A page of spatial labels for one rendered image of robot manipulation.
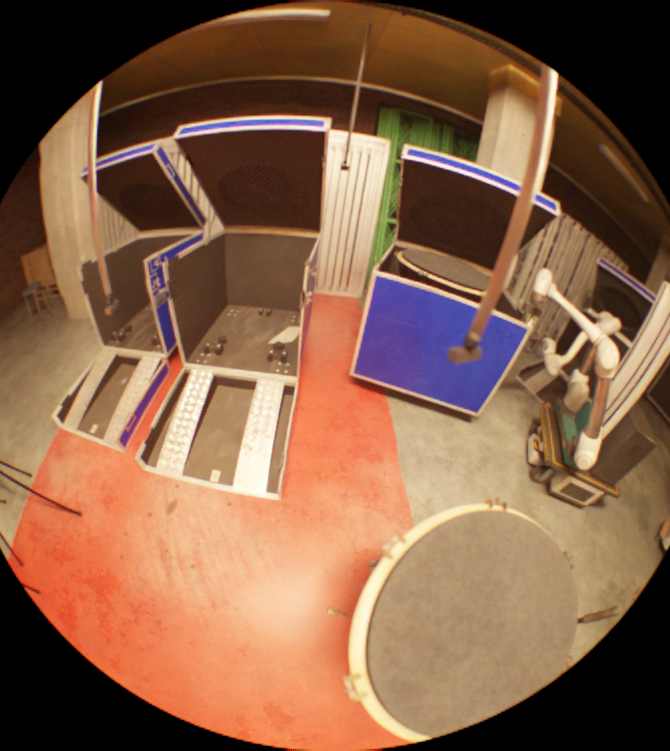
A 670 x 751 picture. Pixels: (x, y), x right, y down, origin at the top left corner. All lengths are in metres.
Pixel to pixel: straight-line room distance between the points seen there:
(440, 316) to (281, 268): 1.49
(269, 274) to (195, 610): 2.53
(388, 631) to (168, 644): 1.15
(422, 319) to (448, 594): 1.40
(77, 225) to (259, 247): 2.25
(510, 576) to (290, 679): 1.05
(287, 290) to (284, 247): 0.42
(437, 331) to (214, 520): 1.67
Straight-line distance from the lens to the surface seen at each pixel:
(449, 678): 0.73
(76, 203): 3.61
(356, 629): 0.65
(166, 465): 1.73
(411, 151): 1.81
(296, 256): 2.44
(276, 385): 1.80
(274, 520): 1.48
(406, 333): 1.69
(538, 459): 2.32
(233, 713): 1.58
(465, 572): 0.73
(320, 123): 1.58
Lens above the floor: 1.41
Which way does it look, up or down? 41 degrees down
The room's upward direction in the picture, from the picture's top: 10 degrees clockwise
